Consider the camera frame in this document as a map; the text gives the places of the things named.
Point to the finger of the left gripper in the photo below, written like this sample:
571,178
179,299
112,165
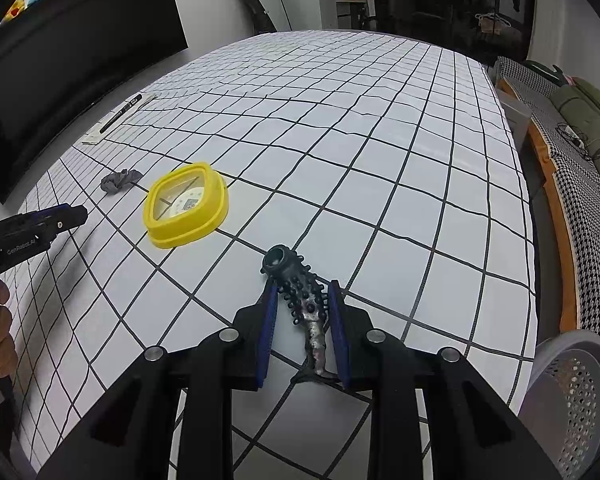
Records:
59,212
47,223

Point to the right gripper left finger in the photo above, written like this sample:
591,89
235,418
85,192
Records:
172,403

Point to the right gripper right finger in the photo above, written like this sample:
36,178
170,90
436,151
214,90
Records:
473,434

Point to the black studded tube toy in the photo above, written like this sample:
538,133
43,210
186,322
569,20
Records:
307,303

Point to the grey perforated trash basket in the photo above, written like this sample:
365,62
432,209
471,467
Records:
561,408

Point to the small grey crumpled cloth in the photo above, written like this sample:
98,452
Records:
118,181

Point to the white paper sheet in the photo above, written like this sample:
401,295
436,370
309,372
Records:
93,137

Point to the black pen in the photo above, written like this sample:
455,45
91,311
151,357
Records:
120,113

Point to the black television screen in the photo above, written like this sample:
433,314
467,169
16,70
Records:
62,56

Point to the houndstooth sofa cover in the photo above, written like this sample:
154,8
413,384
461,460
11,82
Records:
572,188

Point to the white grid tablecloth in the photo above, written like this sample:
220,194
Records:
385,162

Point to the white power strip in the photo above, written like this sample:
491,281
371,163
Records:
574,139

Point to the olive green sofa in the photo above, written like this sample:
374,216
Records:
579,105

